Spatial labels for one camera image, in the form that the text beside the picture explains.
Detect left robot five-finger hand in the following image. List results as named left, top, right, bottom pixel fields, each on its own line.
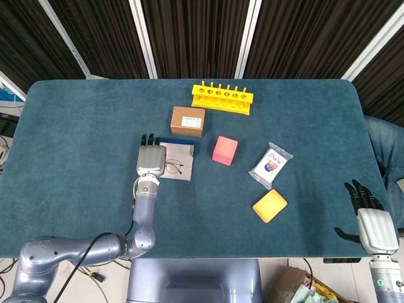
left=135, top=133, right=168, bottom=177

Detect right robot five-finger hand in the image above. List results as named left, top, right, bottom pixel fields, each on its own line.
left=334, top=179, right=400, bottom=255

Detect black wire-frame eyeglasses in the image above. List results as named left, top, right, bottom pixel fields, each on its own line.
left=164, top=159, right=184, bottom=175

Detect blue patterned glasses case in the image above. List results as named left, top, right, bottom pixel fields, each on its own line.
left=157, top=136, right=196, bottom=181

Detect brown cardboard box white label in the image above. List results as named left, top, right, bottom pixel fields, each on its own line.
left=170, top=105, right=206, bottom=138

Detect blue velvet table cloth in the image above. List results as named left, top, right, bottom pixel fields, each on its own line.
left=0, top=78, right=400, bottom=259

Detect pink foam cube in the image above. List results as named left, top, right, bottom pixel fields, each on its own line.
left=211, top=135, right=239, bottom=166

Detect blue jeans leg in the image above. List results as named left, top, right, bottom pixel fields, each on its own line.
left=364, top=115, right=404, bottom=230

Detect yellow test tube rack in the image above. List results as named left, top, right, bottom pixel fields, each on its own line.
left=190, top=80, right=254, bottom=117

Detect open cardboard box on floor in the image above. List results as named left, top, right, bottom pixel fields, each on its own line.
left=268, top=266, right=348, bottom=303

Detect yellow sponge green backing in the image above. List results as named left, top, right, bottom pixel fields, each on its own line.
left=252, top=188, right=288, bottom=224

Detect white plastic snack packet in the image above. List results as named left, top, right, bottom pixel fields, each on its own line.
left=248, top=142, right=294, bottom=190

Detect blue-grey robot torso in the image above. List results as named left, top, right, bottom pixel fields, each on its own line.
left=126, top=258, right=263, bottom=303

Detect dark brown pleated curtain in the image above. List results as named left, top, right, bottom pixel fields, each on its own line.
left=0, top=0, right=404, bottom=127

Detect blue printed box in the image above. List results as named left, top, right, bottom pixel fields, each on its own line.
left=0, top=88, right=26, bottom=102

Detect aluminium frame post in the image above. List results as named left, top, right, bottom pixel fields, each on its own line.
left=0, top=71, right=27, bottom=102
left=234, top=0, right=263, bottom=80
left=341, top=3, right=404, bottom=80
left=129, top=0, right=158, bottom=80
left=38, top=0, right=93, bottom=80

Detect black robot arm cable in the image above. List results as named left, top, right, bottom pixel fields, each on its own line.
left=46, top=232, right=114, bottom=303

